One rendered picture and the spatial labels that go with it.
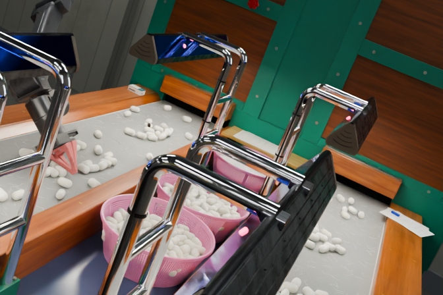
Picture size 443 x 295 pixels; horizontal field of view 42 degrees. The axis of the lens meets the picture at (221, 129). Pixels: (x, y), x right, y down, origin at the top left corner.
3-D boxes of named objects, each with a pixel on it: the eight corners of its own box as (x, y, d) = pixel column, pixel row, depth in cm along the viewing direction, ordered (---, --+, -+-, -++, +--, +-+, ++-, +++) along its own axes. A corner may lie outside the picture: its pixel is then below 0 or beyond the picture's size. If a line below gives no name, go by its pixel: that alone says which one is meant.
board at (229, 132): (220, 134, 214) (221, 131, 213) (233, 128, 228) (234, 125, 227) (302, 172, 206) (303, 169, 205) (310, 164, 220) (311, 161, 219)
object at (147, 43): (127, 53, 152) (136, 27, 150) (209, 49, 210) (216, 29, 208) (153, 65, 150) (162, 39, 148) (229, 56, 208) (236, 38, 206)
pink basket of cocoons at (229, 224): (139, 230, 144) (151, 196, 141) (150, 188, 169) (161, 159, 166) (239, 262, 147) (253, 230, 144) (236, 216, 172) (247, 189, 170)
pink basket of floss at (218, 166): (219, 197, 181) (230, 170, 179) (193, 160, 204) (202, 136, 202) (289, 209, 194) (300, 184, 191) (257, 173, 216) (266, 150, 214)
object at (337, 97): (244, 222, 171) (302, 82, 159) (262, 203, 189) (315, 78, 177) (302, 251, 166) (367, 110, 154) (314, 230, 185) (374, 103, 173)
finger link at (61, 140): (90, 165, 142) (72, 132, 142) (74, 172, 136) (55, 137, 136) (70, 177, 145) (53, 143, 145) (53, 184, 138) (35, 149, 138)
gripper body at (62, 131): (80, 134, 145) (66, 108, 145) (57, 142, 135) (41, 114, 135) (61, 145, 147) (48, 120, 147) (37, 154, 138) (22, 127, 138)
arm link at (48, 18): (31, 3, 172) (62, -13, 169) (44, 18, 175) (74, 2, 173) (0, 88, 139) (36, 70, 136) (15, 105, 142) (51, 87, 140)
